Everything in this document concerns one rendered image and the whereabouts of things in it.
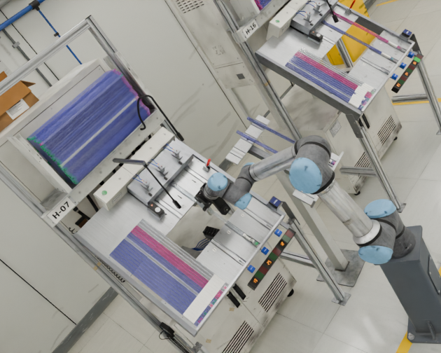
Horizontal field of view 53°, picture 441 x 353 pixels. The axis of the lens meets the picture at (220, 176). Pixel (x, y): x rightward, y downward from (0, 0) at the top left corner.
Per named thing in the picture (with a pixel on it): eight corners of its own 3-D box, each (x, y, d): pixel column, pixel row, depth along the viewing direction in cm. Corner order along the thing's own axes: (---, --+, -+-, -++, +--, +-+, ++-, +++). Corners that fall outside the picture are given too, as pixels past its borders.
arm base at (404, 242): (416, 228, 185) (409, 211, 180) (414, 256, 175) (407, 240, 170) (381, 232, 194) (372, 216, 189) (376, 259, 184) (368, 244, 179)
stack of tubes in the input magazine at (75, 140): (152, 113, 216) (118, 66, 204) (75, 185, 195) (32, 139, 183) (141, 113, 226) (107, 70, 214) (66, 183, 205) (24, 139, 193)
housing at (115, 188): (176, 149, 234) (174, 134, 221) (110, 216, 214) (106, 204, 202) (164, 141, 236) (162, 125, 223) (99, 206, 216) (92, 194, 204)
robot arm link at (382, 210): (406, 216, 180) (394, 192, 173) (401, 241, 171) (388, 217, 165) (376, 218, 187) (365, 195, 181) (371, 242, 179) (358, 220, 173)
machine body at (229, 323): (302, 287, 269) (252, 218, 241) (234, 389, 241) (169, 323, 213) (234, 263, 321) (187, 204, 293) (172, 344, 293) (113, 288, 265)
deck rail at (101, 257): (197, 333, 190) (197, 331, 184) (194, 337, 189) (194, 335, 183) (78, 236, 207) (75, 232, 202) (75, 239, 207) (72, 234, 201)
